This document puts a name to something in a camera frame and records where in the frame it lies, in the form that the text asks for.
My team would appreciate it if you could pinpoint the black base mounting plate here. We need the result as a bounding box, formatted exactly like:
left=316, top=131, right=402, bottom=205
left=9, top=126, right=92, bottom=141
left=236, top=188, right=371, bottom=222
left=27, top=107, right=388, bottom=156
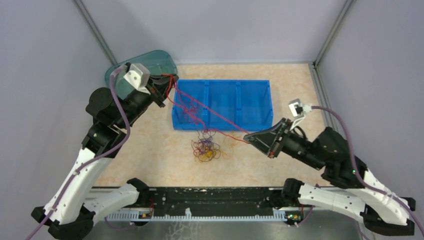
left=133, top=187, right=302, bottom=217

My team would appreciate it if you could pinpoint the colourful wire bundle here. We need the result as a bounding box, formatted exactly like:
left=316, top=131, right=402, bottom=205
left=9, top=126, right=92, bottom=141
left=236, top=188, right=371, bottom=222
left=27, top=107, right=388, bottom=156
left=190, top=129, right=234, bottom=164

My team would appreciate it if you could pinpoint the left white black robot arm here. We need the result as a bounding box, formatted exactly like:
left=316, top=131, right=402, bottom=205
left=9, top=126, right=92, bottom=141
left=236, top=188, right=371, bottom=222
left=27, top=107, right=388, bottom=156
left=31, top=74, right=179, bottom=240

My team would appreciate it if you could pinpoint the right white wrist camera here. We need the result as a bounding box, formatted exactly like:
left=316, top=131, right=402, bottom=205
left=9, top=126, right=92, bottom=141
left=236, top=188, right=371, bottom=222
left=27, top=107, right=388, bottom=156
left=288, top=98, right=312, bottom=131

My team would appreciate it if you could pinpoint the white slotted cable duct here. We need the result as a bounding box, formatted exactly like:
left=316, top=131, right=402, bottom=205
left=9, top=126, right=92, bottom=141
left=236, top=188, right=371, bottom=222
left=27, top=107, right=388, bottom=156
left=105, top=207, right=288, bottom=222

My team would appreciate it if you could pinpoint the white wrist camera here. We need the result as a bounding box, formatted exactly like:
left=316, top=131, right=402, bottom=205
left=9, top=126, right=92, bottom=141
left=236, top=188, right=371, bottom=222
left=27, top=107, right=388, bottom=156
left=123, top=62, right=150, bottom=94
left=288, top=98, right=312, bottom=131

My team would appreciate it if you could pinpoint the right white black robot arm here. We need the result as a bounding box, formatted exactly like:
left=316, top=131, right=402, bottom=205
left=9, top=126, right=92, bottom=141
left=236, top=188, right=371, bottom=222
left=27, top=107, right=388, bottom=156
left=243, top=118, right=416, bottom=237

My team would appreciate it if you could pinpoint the aluminium frame rail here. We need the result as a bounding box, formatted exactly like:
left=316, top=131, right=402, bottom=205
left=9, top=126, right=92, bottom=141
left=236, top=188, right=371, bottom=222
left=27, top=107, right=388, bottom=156
left=68, top=187, right=369, bottom=212

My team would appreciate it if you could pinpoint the blue three-compartment plastic bin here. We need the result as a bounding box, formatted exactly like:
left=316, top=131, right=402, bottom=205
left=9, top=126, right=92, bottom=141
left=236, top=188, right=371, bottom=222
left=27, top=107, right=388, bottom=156
left=171, top=79, right=274, bottom=132

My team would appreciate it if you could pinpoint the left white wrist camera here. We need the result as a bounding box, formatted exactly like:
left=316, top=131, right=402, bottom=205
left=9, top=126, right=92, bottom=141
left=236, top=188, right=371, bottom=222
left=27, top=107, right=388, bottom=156
left=123, top=62, right=150, bottom=94

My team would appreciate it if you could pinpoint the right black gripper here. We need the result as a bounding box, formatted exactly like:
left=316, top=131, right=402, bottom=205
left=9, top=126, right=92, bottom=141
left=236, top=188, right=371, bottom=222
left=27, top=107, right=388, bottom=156
left=242, top=117, right=324, bottom=170

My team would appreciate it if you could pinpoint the teal transparent plastic tub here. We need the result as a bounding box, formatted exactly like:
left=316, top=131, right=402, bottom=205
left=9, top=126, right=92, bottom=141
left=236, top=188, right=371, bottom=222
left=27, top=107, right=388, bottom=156
left=104, top=50, right=178, bottom=100

